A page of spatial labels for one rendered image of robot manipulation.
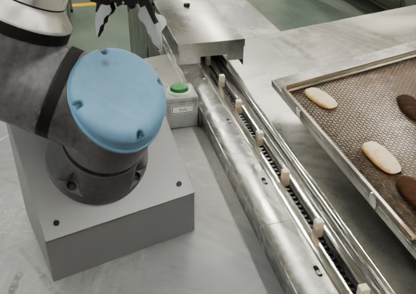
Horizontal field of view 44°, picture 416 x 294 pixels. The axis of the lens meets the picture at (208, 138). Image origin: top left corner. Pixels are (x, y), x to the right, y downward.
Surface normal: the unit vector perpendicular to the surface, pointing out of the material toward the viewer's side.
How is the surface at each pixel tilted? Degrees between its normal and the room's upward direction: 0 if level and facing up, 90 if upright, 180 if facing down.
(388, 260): 0
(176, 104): 90
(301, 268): 0
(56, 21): 65
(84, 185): 104
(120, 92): 45
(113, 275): 0
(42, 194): 40
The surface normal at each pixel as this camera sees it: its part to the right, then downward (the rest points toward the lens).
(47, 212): 0.32, -0.36
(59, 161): -0.66, 0.29
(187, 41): 0.00, -0.85
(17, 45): 0.27, 0.48
